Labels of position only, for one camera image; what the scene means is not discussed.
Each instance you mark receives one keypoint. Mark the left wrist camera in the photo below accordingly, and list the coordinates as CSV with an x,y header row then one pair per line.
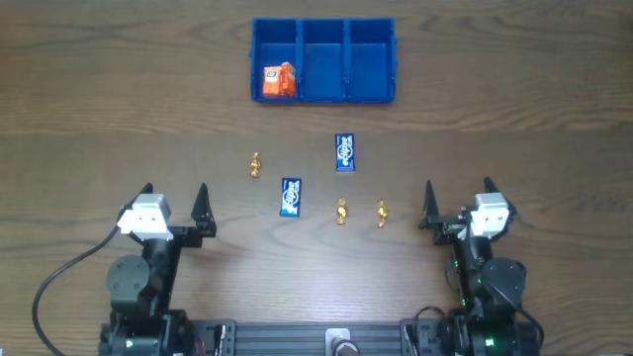
x,y
146,217

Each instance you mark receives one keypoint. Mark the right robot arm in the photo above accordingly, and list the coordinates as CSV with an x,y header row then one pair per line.
x,y
502,282

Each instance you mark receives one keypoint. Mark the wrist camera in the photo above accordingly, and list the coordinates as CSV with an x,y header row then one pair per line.
x,y
489,212
146,217

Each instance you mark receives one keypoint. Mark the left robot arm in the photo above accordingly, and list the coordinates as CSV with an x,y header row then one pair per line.
x,y
128,282

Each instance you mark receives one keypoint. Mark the mounting rail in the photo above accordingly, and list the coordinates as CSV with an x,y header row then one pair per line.
x,y
287,341

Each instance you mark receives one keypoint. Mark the blue candy pack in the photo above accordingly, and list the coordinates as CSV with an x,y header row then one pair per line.
x,y
290,198
344,152

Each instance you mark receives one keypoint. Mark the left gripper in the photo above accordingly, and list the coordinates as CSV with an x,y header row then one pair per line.
x,y
187,236

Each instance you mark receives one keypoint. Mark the blue tray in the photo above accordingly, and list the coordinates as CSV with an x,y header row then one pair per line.
x,y
341,64

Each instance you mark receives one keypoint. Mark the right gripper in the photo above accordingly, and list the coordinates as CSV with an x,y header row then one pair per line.
x,y
447,230

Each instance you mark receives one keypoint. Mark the gold wrapped candy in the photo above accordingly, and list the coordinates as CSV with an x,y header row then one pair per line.
x,y
382,213
255,165
341,211

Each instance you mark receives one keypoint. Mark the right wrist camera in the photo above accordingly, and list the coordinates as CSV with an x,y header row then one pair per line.
x,y
489,212

